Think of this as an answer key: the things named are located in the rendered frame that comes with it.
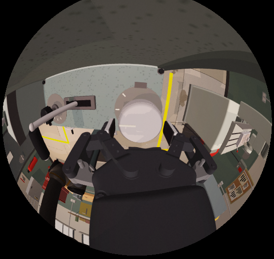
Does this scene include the grey lever black handle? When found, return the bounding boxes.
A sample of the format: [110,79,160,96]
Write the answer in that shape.
[29,101,78,160]

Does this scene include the white knurled dial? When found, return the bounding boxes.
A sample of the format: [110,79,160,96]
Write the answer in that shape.
[118,99,163,144]

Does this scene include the dark red tool cabinet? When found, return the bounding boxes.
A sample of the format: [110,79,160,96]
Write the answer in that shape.
[41,175,70,203]

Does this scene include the black dial knob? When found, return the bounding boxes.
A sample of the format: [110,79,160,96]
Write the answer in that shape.
[40,105,59,126]

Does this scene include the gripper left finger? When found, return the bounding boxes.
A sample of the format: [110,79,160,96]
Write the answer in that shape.
[62,117,131,179]

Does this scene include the red fire extinguisher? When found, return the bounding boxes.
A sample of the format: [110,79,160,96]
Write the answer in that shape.
[27,156,39,173]

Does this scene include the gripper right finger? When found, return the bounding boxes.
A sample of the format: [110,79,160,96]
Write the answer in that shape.
[163,120,218,176]

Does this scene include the grey topped cream cabinet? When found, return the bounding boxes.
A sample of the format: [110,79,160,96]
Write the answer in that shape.
[183,84,244,156]

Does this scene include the grey electrical cabinet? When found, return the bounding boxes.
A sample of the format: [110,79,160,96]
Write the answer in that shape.
[25,177,42,202]

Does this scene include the cork notice board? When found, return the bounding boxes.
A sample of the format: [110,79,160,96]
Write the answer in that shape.
[225,170,251,204]

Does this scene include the grey mill body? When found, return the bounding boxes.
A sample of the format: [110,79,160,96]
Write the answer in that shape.
[2,0,271,157]

